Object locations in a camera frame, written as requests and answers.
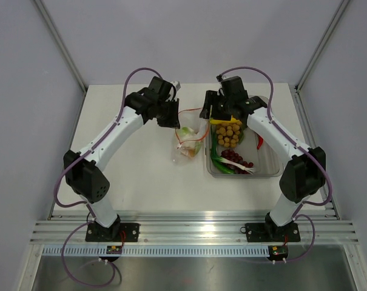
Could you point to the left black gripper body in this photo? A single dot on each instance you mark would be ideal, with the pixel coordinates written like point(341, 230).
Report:
point(160, 102)

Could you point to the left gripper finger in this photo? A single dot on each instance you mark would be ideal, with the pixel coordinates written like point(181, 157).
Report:
point(172, 123)
point(173, 108)

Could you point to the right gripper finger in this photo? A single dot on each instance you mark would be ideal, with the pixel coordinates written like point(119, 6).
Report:
point(208, 101)
point(219, 110)

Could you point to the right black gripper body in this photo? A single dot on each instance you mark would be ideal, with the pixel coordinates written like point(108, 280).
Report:
point(230, 101)

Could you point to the yellow banana bunch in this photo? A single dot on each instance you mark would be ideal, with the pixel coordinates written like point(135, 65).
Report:
point(216, 120)

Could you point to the clear zip top bag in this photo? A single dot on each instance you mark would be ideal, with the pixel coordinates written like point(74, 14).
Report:
point(190, 118)

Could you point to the white cauliflower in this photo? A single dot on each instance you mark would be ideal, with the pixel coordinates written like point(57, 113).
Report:
point(187, 138)

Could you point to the orange yellow pepper cluster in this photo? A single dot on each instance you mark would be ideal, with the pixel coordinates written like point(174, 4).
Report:
point(188, 152)

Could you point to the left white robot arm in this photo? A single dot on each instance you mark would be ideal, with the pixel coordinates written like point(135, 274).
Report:
point(84, 169)

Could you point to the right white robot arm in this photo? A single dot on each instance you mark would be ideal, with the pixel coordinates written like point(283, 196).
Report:
point(304, 167)

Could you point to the clear plastic food bin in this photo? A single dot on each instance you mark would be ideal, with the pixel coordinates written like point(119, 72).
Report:
point(265, 160)

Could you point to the brown longan cluster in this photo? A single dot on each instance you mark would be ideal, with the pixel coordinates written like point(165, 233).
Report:
point(228, 134)

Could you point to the red grape bunch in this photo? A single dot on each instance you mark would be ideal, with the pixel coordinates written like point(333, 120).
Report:
point(234, 157)

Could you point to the red chili pepper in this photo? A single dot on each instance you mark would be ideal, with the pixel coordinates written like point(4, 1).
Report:
point(260, 142)

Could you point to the green chili pepper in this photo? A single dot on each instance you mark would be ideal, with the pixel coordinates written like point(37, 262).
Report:
point(221, 167)

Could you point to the left small circuit board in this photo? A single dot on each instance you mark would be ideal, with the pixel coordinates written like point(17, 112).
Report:
point(114, 250)

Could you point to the small circuit board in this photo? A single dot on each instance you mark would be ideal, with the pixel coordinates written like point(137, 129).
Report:
point(114, 250)
point(278, 251)

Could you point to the right small circuit board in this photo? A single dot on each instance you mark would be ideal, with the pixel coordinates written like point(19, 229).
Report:
point(278, 251)

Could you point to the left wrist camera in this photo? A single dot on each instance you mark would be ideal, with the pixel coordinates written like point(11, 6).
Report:
point(176, 84)

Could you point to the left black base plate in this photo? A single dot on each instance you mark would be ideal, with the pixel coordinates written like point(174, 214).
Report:
point(127, 232)

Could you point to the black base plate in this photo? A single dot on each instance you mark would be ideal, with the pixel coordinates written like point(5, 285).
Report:
point(265, 232)
point(127, 232)

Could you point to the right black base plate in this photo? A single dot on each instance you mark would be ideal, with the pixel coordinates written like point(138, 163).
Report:
point(265, 232)

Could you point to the left frame post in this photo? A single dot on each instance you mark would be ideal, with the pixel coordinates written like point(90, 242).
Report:
point(60, 44)

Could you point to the frame post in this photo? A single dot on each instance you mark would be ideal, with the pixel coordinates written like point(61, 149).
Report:
point(323, 43)
point(60, 44)

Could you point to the right frame post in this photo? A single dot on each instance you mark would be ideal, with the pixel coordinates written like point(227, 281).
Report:
point(323, 43)

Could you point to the aluminium rail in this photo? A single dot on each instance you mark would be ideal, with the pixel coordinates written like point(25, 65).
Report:
point(198, 228)

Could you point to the white slotted cable duct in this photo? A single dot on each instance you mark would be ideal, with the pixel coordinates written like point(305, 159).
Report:
point(162, 251)

